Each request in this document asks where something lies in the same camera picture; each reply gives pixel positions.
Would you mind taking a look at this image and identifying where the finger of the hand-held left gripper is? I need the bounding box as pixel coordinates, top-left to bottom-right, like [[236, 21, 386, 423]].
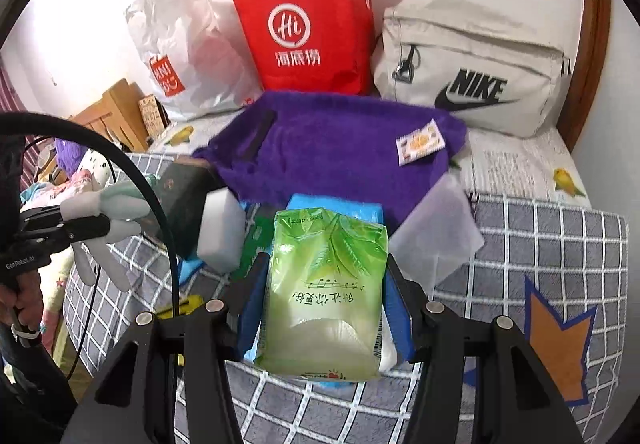
[[20, 204, 67, 226], [30, 214, 112, 245]]

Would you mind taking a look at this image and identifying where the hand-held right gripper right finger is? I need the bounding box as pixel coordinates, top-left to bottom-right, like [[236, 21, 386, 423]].
[[382, 254, 586, 444]]

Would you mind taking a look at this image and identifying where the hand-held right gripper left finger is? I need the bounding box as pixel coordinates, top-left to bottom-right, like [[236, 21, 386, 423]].
[[60, 251, 271, 444]]

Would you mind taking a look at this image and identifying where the yellow pouch with black straps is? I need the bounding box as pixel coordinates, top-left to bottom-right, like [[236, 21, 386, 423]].
[[157, 295, 203, 317]]

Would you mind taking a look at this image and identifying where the dark green wet wipe packet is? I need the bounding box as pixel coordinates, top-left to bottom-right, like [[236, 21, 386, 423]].
[[239, 215, 277, 281]]

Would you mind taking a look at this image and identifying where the light green tissue pack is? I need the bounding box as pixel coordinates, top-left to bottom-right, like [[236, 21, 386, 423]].
[[254, 207, 390, 382]]

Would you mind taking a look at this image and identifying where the white sponge block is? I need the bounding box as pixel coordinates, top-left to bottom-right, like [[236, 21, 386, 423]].
[[196, 188, 246, 271]]

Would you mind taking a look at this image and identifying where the translucent white mesh pouch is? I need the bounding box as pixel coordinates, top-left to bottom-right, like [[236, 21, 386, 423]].
[[389, 173, 485, 286]]

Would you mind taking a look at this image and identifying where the small orange print sachet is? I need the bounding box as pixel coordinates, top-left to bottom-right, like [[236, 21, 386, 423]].
[[396, 121, 445, 165]]

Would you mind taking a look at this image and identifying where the person's left hand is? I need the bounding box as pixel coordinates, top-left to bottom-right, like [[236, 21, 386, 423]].
[[0, 268, 47, 346]]

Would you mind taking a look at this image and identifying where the pastel cartoon blanket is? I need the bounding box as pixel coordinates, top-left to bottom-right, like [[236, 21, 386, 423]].
[[20, 171, 83, 355]]

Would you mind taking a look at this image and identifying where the white crumpled wrapper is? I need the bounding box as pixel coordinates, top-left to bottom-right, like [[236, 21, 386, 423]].
[[377, 319, 403, 372]]

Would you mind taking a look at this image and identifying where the white floral pillow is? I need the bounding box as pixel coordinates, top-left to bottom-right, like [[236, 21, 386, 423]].
[[75, 148, 118, 190]]

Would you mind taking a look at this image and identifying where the purple plush toy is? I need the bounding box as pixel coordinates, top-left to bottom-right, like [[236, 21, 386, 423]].
[[54, 138, 87, 172]]

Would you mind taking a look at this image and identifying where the dark green tin box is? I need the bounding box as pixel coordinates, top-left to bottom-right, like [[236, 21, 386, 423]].
[[150, 160, 223, 260]]

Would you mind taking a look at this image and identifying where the striped curtain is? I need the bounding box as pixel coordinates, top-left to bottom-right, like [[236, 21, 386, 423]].
[[0, 62, 31, 175]]

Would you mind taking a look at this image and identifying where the wooden headboard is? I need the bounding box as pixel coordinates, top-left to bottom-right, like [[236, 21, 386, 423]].
[[70, 78, 151, 152]]

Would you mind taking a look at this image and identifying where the blue tissue pack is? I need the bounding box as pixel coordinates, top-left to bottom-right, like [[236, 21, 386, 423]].
[[240, 193, 385, 387]]

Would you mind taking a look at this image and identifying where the printed cardboard box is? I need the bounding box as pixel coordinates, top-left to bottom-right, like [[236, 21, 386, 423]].
[[138, 93, 169, 134]]

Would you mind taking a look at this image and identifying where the grey checked blanket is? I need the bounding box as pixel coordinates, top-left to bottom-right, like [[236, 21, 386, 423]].
[[62, 151, 628, 444]]

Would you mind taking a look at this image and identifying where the purple towel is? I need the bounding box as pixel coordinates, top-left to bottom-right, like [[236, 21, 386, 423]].
[[192, 91, 468, 235]]

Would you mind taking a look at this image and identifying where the fruit print bed sheet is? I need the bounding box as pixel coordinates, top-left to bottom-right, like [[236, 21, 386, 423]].
[[150, 117, 593, 210]]

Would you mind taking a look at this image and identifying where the white plastic shopping bag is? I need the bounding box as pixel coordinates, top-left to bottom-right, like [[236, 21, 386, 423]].
[[124, 0, 266, 121]]

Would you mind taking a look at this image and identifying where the grey waist bag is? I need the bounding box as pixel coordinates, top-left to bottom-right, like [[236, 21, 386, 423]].
[[372, 0, 571, 139]]

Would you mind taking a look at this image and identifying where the red paper bag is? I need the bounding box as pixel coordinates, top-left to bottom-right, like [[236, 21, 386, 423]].
[[228, 0, 376, 96]]

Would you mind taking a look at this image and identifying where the black cable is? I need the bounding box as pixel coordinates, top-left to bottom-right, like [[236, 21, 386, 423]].
[[0, 111, 181, 320], [22, 137, 103, 375]]

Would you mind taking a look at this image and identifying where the brown wooden door frame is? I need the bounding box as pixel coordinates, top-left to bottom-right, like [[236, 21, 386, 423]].
[[556, 0, 613, 152]]

